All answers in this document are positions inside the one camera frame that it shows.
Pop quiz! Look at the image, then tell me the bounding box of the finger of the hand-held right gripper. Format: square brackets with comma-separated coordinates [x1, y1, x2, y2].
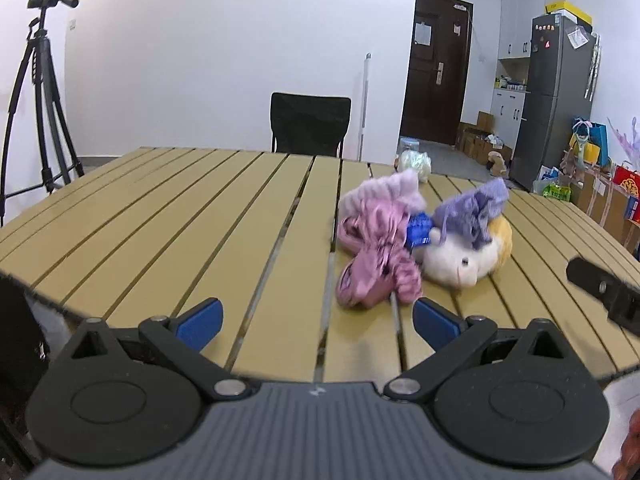
[566, 257, 640, 336]

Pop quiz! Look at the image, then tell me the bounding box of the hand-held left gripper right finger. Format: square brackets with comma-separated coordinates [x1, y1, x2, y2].
[382, 297, 586, 402]

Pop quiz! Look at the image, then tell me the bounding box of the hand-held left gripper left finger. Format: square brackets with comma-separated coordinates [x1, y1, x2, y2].
[55, 297, 253, 402]

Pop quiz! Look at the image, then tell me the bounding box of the blue plastic wrapper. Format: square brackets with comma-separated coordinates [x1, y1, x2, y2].
[406, 214, 434, 250]

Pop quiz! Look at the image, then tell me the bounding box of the cream yellow plush toy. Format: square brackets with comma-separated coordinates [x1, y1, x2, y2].
[421, 214, 514, 289]

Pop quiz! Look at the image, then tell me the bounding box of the large cardboard box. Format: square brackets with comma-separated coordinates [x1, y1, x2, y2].
[570, 167, 640, 256]

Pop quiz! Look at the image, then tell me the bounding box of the pink satin cloth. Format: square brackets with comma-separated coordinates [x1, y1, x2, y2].
[334, 200, 426, 309]

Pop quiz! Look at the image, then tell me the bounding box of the green snack packet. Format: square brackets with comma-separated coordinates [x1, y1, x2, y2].
[542, 182, 573, 204]

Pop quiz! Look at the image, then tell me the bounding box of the red gift box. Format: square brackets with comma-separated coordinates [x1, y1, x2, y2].
[612, 165, 640, 222]

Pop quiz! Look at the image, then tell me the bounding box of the tan slatted folding table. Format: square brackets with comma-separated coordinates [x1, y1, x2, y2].
[0, 147, 640, 381]

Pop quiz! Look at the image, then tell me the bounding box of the purple ruffled cloth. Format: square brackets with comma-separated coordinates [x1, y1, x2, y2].
[431, 177, 511, 252]

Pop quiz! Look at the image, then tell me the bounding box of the yellow gift bag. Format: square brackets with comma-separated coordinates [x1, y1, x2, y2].
[569, 140, 601, 164]

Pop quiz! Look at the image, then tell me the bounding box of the purple floral decoration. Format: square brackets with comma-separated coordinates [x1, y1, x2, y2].
[607, 116, 640, 168]

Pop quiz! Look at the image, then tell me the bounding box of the blue gift bag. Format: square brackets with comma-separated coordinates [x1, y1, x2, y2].
[571, 117, 610, 167]

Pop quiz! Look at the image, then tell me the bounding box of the small brown plush toy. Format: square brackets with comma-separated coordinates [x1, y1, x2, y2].
[487, 150, 510, 178]

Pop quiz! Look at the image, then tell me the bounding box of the white plastic bag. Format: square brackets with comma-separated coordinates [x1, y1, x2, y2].
[396, 149, 433, 183]

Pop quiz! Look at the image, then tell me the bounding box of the grey refrigerator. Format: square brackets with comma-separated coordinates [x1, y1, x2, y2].
[509, 14, 597, 192]

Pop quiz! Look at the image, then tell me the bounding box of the open cardboard box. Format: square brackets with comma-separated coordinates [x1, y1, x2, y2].
[456, 111, 513, 166]

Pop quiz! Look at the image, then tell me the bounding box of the black mesh chair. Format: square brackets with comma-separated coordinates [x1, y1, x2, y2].
[270, 92, 352, 158]

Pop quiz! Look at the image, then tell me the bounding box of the dark brown door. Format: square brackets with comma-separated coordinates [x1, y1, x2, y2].
[400, 0, 475, 148]

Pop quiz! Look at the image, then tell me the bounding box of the black tripod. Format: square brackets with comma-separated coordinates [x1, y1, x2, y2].
[0, 0, 86, 228]

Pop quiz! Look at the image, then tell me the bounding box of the white kitchen cabinet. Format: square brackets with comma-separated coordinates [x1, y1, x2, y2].
[489, 0, 548, 150]

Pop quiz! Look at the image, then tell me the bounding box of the yellow box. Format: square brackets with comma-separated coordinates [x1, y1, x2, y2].
[544, 0, 593, 26]

